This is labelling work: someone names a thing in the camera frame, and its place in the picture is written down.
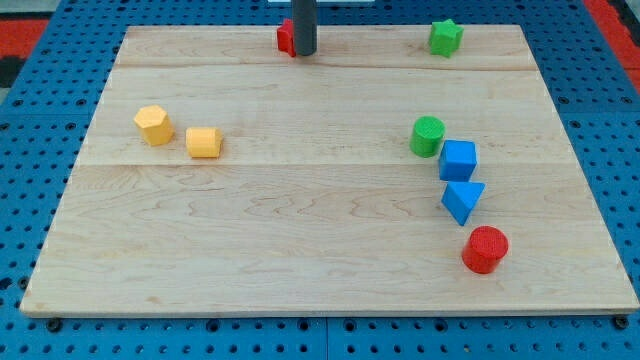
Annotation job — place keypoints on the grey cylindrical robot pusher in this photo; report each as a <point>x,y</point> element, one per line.
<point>304,17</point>

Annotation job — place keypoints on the red cylinder block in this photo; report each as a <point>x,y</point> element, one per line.
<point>485,249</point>

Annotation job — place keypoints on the green cylinder block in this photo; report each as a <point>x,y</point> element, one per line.
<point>427,135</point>

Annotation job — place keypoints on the blue cube block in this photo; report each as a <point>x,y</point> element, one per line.
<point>457,160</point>

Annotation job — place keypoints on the green star block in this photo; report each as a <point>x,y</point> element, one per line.
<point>445,38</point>

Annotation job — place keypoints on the light wooden board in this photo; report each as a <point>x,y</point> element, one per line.
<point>316,206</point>

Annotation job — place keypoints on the red star block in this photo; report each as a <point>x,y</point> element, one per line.
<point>285,37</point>

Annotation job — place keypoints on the yellow hexagon block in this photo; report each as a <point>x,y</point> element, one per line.
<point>154,125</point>

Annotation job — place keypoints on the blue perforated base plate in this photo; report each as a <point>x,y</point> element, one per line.
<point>47,112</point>

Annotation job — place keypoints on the blue triangle block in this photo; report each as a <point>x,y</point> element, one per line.
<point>460,199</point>

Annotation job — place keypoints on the yellow octagonal block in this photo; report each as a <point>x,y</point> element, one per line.
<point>204,142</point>

